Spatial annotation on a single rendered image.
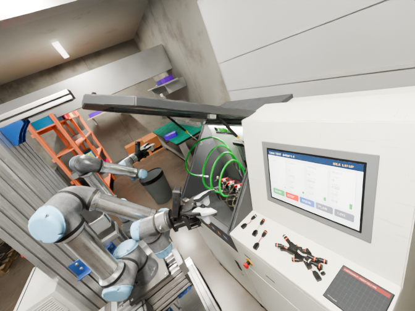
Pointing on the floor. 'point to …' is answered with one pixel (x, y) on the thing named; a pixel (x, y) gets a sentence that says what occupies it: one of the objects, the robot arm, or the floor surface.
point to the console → (292, 126)
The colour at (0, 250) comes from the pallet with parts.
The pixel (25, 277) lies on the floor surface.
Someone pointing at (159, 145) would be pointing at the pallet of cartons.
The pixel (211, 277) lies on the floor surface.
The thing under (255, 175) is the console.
